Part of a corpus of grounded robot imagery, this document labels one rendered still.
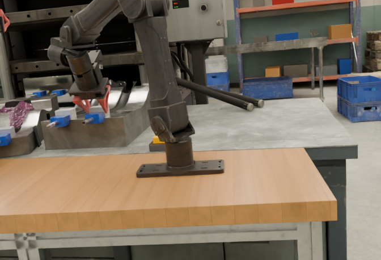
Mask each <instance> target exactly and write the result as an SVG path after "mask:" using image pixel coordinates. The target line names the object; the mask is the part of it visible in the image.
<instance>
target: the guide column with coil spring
mask: <svg viewBox="0 0 381 260"><path fill-rule="evenodd" d="M0 78H1V84H2V90H3V96H4V100H13V99H16V97H15V91H14V85H13V81H12V75H11V69H10V63H9V57H8V53H7V47H6V41H5V35H4V32H0Z"/></svg>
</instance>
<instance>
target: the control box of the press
mask: <svg viewBox="0 0 381 260"><path fill-rule="evenodd" d="M168 14H169V16H167V17H166V19H167V36H168V43H176V46H177V56H178V59H179V63H180V64H181V66H182V67H183V68H184V70H185V71H186V72H187V73H188V75H189V76H190V79H191V81H192V82H193V83H196V84H199V85H203V86H207V80H206V66H205V52H206V51H207V49H208V47H209V45H210V43H211V42H212V41H213V40H214V39H224V38H227V37H228V36H227V20H226V5H225V0H170V8H169V11H168ZM181 45H183V46H185V48H186V49H187V50H188V52H189V53H190V54H191V55H192V68H193V74H192V73H191V71H190V70H189V69H188V68H187V66H186V65H185V64H184V62H183V60H182V58H181ZM194 94H195V97H194V100H196V105H198V104H209V101H208V96H207V95H204V94H201V93H198V92H196V91H194Z"/></svg>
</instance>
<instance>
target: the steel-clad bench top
mask: <svg viewBox="0 0 381 260"><path fill-rule="evenodd" d="M187 110H188V116H189V121H190V122H191V124H192V126H193V128H194V130H195V134H193V135H191V136H189V137H191V138H192V148H193V152H208V151H224V150H252V149H282V148H325V147H341V146H358V144H357V143H356V141H355V140H354V139H353V138H352V137H351V135H350V134H349V133H348V132H347V130H346V129H345V128H344V127H343V126H342V125H341V123H340V122H339V121H338V120H337V119H336V118H335V116H334V115H333V114H332V113H331V112H330V110H329V109H328V108H327V107H326V106H325V104H324V103H323V102H322V101H321V100H320V98H301V99H283V100H264V106H263V107H256V106H254V108H253V110H252V111H248V110H245V109H242V108H240V107H237V106H234V105H231V104H229V103H217V104H198V105H188V106H187ZM154 136H155V134H154V132H153V130H152V129H151V127H150V126H149V127H148V128H147V129H146V130H145V131H144V132H142V133H141V134H140V135H139V136H138V137H137V138H136V139H135V140H134V141H132V142H131V143H130V144H129V145H128V146H125V147H111V148H84V149H58V150H45V144H44V140H43V141H42V142H41V145H40V147H38V146H37V147H36V148H35V149H34V150H33V151H32V152H31V154H25V155H19V156H10V157H1V158H0V160H3V159H18V158H48V157H76V156H106V155H121V154H150V153H165V152H166V151H156V152H150V151H149V144H150V143H151V142H152V141H153V137H154Z"/></svg>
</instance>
